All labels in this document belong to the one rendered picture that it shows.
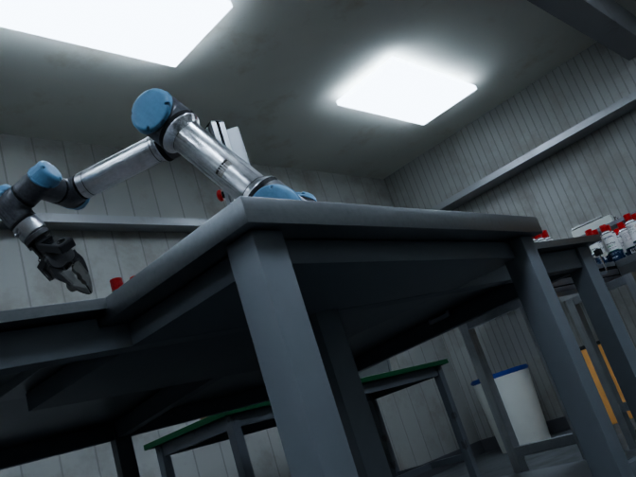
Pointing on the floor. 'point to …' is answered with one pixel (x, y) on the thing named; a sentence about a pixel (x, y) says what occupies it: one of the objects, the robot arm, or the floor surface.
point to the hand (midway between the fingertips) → (88, 289)
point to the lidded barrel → (516, 405)
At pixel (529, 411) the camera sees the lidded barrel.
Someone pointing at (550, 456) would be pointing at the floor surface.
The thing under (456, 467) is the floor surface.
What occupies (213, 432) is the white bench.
